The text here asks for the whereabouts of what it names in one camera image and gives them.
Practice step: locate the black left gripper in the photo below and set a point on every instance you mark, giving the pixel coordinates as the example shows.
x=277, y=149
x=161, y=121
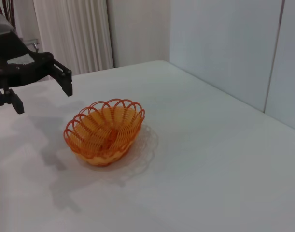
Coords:
x=14, y=72

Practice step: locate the white pleated curtain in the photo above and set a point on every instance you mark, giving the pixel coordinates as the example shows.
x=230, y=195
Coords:
x=72, y=36

